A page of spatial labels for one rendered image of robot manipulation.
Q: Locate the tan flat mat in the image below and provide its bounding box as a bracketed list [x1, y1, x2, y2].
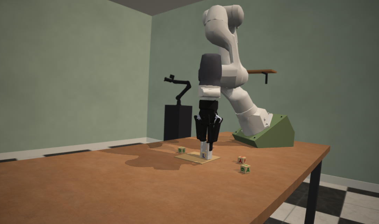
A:
[174, 152, 221, 165]

